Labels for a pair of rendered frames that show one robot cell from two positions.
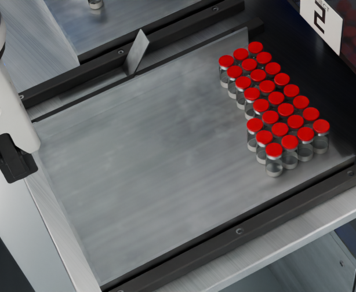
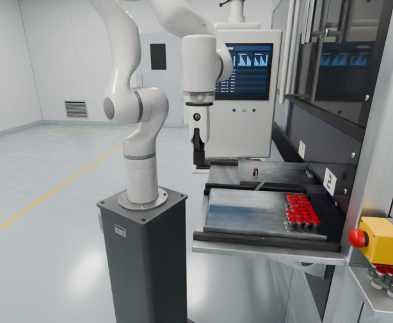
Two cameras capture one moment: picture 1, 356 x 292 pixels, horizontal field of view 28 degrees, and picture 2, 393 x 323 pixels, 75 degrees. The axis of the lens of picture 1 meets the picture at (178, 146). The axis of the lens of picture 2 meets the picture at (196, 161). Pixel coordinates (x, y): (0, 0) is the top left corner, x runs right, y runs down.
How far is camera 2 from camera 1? 0.40 m
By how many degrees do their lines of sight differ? 39
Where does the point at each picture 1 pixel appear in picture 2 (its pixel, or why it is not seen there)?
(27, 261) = (192, 289)
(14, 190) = (203, 265)
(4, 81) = (205, 110)
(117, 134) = (239, 204)
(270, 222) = (278, 241)
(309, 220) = (296, 251)
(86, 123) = (231, 198)
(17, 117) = (204, 124)
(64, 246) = (200, 219)
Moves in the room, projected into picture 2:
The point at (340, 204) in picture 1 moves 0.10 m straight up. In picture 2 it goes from (312, 252) to (319, 220)
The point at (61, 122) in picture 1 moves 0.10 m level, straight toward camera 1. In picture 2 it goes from (223, 193) to (219, 206)
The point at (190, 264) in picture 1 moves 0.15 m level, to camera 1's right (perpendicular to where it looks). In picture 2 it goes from (239, 238) to (296, 254)
